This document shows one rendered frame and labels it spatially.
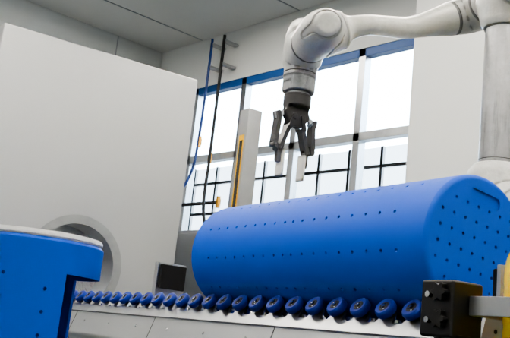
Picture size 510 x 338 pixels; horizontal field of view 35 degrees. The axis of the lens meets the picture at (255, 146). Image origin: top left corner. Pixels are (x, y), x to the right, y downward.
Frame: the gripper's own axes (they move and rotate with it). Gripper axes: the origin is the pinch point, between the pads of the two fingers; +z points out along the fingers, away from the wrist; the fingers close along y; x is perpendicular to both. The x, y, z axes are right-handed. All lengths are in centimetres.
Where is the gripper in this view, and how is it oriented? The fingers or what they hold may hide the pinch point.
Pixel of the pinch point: (290, 167)
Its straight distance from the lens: 214.9
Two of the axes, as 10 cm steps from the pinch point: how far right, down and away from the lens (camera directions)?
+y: -8.3, -2.2, -5.2
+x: 5.5, -1.4, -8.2
